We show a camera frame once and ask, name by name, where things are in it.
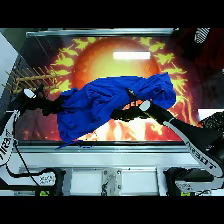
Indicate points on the blue long-sleeved shirt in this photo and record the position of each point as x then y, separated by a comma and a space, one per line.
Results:
100, 103

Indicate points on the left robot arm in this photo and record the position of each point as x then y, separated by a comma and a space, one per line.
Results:
8, 133

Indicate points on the striped garment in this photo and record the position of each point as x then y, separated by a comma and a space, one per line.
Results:
202, 35

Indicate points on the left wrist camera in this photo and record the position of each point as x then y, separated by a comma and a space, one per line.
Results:
39, 90

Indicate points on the wooden rack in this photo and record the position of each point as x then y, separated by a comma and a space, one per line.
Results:
30, 80

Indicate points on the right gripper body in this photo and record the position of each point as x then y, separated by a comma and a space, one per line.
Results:
125, 114

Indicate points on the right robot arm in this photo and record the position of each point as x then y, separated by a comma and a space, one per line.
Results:
190, 133

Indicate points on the black garment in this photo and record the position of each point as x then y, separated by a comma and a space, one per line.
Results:
215, 121

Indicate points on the heap of clothes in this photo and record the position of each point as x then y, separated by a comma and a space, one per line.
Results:
203, 70

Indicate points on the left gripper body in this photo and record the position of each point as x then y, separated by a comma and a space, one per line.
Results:
51, 106

